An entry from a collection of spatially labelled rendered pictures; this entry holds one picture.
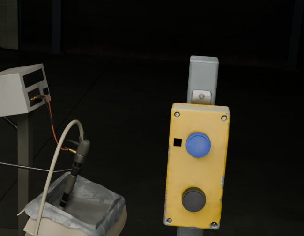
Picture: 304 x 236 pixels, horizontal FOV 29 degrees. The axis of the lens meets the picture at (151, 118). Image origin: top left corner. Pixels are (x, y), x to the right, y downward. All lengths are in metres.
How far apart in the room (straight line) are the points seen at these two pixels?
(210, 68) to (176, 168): 0.22
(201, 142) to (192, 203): 0.14
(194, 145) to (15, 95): 1.69
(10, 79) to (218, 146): 1.70
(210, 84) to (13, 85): 1.65
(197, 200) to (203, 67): 0.27
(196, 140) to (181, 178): 0.10
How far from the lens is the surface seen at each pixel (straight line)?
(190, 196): 1.22
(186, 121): 1.18
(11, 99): 2.79
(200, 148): 1.18
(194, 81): 1.22
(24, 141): 3.02
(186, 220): 1.26
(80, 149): 2.55
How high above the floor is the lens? 1.86
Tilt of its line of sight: 16 degrees down
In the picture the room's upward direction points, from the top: 3 degrees clockwise
